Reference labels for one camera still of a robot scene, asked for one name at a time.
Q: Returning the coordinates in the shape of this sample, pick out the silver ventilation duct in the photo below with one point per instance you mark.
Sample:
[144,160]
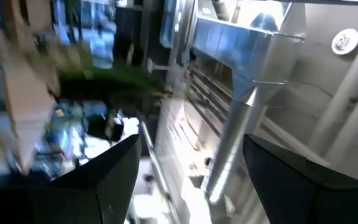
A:
[238,133]

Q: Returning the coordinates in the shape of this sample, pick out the round white disc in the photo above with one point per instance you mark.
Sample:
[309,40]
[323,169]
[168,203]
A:
[345,42]

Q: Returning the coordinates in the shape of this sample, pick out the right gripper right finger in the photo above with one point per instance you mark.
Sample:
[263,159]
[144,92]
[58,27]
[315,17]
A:
[306,199]

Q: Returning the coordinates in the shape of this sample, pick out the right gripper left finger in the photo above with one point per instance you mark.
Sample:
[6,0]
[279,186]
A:
[73,199]

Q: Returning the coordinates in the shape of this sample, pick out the dark artificial tulip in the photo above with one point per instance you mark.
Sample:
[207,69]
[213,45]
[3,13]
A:
[120,81]

